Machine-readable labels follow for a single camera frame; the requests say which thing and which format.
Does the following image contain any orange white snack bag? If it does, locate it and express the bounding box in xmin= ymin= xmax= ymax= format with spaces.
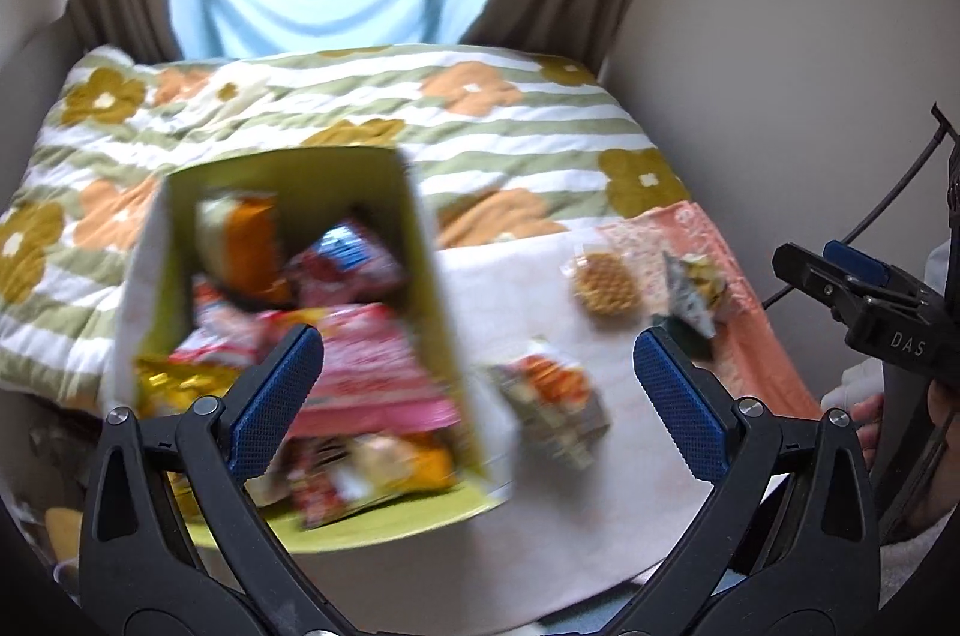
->
xmin=195 ymin=189 xmax=293 ymax=306

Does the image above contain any person's right hand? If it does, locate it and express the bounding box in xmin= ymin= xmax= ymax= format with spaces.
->
xmin=850 ymin=394 xmax=885 ymax=469

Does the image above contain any floral green striped quilt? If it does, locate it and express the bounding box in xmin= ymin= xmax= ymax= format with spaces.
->
xmin=2 ymin=44 xmax=686 ymax=412

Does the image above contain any black cable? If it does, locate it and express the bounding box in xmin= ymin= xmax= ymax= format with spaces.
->
xmin=760 ymin=101 xmax=960 ymax=311

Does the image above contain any green white cardboard box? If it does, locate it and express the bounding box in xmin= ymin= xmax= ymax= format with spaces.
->
xmin=99 ymin=145 xmax=516 ymax=555

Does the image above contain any cream chips snack bag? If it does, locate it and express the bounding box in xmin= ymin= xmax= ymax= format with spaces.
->
xmin=283 ymin=433 xmax=459 ymax=529

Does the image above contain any pink red snack bag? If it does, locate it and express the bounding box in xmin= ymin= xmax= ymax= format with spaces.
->
xmin=265 ymin=303 xmax=460 ymax=438

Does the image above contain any red white snack bag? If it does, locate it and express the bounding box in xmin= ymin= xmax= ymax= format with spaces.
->
xmin=169 ymin=275 xmax=267 ymax=370

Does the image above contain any orange floral towel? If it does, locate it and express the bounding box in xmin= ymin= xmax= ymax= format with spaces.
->
xmin=599 ymin=202 xmax=820 ymax=418

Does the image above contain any orange fries snack bag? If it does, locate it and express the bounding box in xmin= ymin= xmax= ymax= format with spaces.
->
xmin=483 ymin=337 xmax=610 ymax=470

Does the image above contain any red blue snack bag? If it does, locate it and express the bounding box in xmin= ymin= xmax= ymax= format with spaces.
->
xmin=283 ymin=218 xmax=407 ymax=308

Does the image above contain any dark green snack packet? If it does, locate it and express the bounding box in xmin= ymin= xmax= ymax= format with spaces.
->
xmin=651 ymin=251 xmax=729 ymax=363

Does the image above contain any waffle snack packet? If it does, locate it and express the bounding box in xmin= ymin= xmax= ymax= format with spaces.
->
xmin=563 ymin=244 xmax=643 ymax=317

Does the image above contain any gold snack bag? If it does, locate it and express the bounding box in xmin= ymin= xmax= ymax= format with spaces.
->
xmin=133 ymin=355 xmax=245 ymax=418

